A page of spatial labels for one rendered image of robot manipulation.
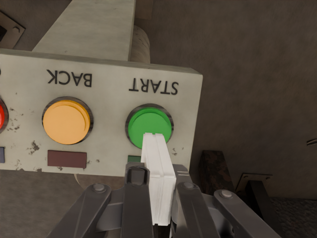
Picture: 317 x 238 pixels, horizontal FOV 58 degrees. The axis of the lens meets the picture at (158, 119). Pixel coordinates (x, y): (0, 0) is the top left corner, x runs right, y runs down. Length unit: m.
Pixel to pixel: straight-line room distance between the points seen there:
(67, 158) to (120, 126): 0.06
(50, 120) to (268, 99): 0.87
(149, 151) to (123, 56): 0.16
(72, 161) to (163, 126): 0.09
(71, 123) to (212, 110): 0.79
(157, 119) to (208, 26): 0.64
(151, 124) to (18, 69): 0.12
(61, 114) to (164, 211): 0.14
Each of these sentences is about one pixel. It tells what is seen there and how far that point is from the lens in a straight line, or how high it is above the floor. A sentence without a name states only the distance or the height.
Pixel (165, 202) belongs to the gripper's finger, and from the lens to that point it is 0.16.
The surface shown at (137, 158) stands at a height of 0.61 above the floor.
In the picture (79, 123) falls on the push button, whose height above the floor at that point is 0.61.
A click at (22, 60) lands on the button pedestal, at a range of 0.28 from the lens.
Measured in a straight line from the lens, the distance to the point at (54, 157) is 0.29.
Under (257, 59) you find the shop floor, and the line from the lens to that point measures 0.96.
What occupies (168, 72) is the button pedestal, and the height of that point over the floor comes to 0.58.
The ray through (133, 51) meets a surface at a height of 0.19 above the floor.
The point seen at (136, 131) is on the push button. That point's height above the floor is 0.61.
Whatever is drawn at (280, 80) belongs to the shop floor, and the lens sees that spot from 1.03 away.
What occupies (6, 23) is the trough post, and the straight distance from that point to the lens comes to 0.93.
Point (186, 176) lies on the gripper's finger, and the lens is 0.17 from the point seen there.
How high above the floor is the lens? 0.81
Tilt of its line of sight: 54 degrees down
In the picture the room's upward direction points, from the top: 176 degrees clockwise
